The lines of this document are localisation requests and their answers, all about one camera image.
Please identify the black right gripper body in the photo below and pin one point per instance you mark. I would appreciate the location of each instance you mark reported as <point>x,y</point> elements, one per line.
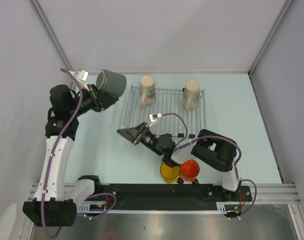
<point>147,138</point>

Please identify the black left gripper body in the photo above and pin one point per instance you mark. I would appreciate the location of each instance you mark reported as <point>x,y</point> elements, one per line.
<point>89,101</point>

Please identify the dark green mug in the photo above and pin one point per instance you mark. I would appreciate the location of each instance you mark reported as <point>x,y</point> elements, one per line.
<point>111,83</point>

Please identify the silver wire dish rack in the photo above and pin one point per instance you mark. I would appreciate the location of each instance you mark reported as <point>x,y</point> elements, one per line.
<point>167,101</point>

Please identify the beige decorated mug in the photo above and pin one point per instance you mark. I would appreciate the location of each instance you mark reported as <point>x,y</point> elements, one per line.
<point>147,90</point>

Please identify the beige plain mug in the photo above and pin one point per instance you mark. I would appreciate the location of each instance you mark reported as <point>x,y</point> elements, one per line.
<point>191,95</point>

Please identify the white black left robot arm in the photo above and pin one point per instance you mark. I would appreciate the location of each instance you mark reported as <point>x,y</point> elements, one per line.
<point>51,206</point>

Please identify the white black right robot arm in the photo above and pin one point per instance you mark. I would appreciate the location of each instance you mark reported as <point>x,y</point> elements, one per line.
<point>219,152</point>

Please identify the yellow mug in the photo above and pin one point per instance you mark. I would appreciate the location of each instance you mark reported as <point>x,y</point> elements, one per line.
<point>170,174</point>

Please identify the orange mug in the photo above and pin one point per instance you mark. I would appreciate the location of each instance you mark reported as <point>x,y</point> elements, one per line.
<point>189,171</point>

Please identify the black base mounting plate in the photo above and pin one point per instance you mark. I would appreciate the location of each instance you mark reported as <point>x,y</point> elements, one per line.
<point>173,197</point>

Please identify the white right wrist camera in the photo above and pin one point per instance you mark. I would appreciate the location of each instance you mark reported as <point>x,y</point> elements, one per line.
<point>154,118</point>

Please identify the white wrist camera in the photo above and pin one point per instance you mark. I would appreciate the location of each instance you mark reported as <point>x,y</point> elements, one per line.
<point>80,75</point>
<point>154,118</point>

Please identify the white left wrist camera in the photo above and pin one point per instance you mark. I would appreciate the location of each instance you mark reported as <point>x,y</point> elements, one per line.
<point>80,75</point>

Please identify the white slotted cable duct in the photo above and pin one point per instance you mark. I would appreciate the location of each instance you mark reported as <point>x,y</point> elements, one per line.
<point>89,208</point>

